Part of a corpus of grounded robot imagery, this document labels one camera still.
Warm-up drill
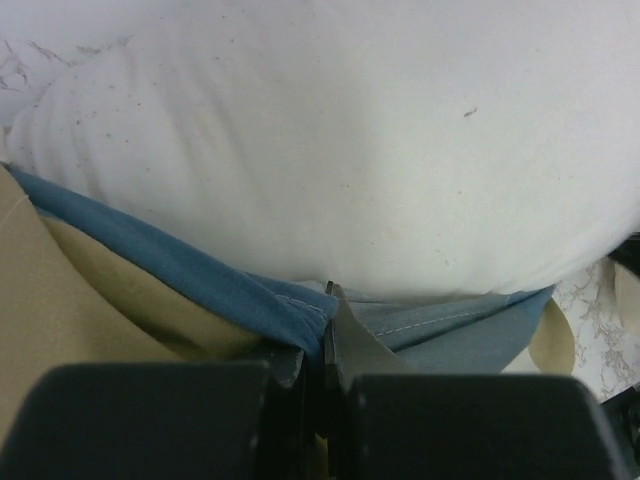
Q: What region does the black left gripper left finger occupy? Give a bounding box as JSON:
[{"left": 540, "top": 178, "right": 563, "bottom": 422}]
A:
[{"left": 1, "top": 345, "right": 305, "bottom": 479}]

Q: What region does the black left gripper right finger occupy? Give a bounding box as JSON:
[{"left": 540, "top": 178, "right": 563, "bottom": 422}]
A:
[{"left": 324, "top": 283, "right": 632, "bottom": 479}]

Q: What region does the blue beige checkered pillowcase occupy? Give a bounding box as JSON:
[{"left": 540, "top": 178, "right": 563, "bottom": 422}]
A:
[{"left": 1, "top": 168, "right": 575, "bottom": 397}]

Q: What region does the white pillow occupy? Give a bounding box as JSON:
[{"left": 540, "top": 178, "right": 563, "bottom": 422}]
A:
[{"left": 6, "top": 1, "right": 639, "bottom": 298}]

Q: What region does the cream pillow with bear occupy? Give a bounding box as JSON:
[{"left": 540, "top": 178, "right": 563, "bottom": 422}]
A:
[{"left": 614, "top": 264, "right": 640, "bottom": 336}]

